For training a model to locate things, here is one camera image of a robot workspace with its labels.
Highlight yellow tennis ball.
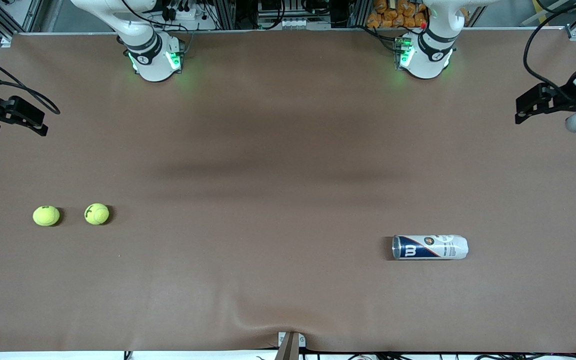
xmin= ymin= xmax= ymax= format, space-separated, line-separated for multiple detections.
xmin=32 ymin=205 xmax=61 ymax=227

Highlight yellow tennis ball Wilson print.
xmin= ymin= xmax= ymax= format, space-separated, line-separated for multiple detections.
xmin=84 ymin=202 xmax=110 ymax=226

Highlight white blue tennis ball can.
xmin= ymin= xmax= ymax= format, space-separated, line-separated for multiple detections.
xmin=392 ymin=234 xmax=469 ymax=261

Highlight orange bagged items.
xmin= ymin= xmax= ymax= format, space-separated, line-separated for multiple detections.
xmin=366 ymin=0 xmax=430 ymax=29

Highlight white power strip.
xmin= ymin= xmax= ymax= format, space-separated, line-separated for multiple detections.
xmin=160 ymin=0 xmax=202 ymax=21

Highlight brown table mat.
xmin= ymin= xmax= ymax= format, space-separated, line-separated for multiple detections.
xmin=0 ymin=27 xmax=576 ymax=353

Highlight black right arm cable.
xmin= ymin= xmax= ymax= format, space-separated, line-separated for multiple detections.
xmin=0 ymin=46 xmax=62 ymax=116

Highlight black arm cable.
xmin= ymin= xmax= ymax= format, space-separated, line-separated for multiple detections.
xmin=0 ymin=46 xmax=62 ymax=116
xmin=522 ymin=22 xmax=576 ymax=101

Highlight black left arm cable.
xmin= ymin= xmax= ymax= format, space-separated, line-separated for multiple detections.
xmin=522 ymin=22 xmax=576 ymax=101

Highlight metal mat clamp bracket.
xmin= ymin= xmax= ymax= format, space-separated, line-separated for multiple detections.
xmin=277 ymin=331 xmax=307 ymax=360

